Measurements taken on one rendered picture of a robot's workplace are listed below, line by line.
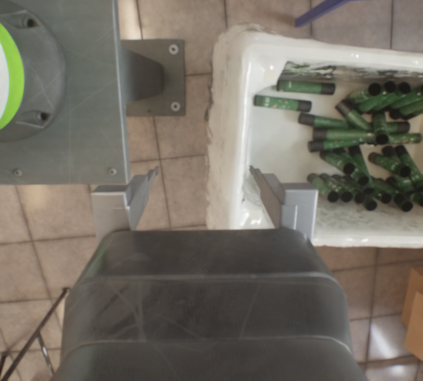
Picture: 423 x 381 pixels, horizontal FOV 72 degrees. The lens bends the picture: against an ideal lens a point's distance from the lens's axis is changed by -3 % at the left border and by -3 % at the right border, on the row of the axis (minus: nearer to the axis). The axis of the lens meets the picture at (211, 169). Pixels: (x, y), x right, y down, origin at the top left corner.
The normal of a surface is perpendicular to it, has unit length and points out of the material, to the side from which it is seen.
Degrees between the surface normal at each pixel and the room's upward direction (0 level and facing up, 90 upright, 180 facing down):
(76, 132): 0
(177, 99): 0
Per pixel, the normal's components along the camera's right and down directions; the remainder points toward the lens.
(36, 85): 0.96, 0.26
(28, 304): 0.03, 0.29
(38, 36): 0.80, -0.33
